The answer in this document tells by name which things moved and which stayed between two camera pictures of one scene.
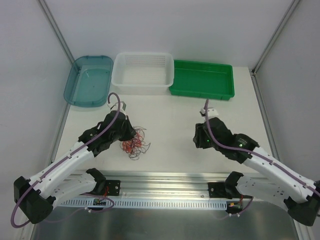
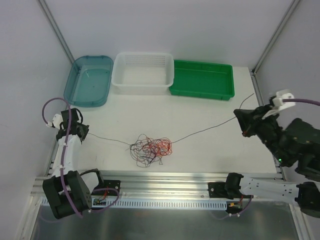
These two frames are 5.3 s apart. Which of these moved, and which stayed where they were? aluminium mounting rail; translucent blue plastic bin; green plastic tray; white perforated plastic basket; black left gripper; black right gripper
Moved: black left gripper; black right gripper
Stayed: aluminium mounting rail; white perforated plastic basket; translucent blue plastic bin; green plastic tray
